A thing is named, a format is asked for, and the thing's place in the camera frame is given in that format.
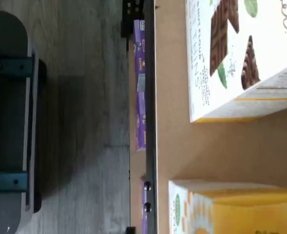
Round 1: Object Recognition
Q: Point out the grey robot base platform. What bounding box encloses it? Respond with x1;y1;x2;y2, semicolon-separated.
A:
0;9;40;234

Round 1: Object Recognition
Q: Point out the wooden shelf board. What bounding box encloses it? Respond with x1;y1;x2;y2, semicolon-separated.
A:
154;0;287;190
129;143;147;234

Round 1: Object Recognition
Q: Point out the white mint thins box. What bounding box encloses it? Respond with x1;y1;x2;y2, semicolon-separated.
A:
185;0;287;123

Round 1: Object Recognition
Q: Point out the purple Annie's hidden veggies box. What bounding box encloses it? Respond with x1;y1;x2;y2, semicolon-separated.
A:
140;179;149;234

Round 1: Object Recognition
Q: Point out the white and yellow cracker box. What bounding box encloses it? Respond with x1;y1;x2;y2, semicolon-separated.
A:
168;179;287;234

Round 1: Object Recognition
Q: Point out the black metal shelf rail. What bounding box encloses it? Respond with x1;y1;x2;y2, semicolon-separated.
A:
144;0;158;234

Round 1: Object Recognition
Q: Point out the teal metal mounting frame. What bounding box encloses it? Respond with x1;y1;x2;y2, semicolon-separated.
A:
0;56;35;193

